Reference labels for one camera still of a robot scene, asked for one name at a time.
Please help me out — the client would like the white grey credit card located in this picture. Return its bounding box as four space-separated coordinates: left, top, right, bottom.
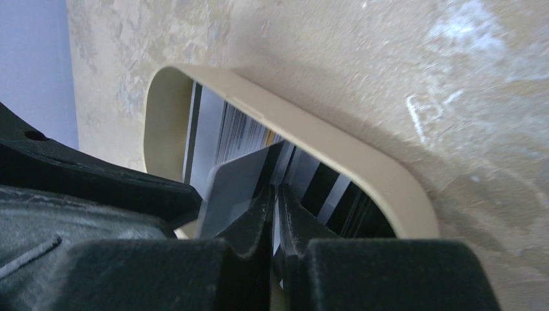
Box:
196 142 287 238

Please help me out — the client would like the credit cards stack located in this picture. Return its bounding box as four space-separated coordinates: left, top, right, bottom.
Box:
182 81 396 239

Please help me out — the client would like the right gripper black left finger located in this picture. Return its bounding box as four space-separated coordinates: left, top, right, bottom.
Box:
56 185 275 310

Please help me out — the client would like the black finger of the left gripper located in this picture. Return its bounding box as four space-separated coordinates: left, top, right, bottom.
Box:
1 106 201 310

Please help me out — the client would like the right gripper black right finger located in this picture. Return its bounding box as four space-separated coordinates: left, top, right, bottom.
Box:
278 185 500 310

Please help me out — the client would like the tan oval tray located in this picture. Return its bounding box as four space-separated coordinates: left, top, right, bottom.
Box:
143 64 440 238

